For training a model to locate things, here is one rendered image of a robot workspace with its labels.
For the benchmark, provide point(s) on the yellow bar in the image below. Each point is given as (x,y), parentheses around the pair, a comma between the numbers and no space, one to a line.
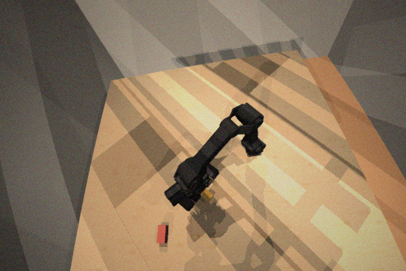
(206,194)

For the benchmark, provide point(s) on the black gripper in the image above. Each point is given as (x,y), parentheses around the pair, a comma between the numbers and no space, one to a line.
(187,204)

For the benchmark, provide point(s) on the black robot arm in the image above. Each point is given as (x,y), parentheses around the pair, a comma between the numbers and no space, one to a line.
(189,174)

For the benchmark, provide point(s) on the red rectangular block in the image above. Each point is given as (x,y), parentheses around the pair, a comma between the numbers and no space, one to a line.
(162,234)

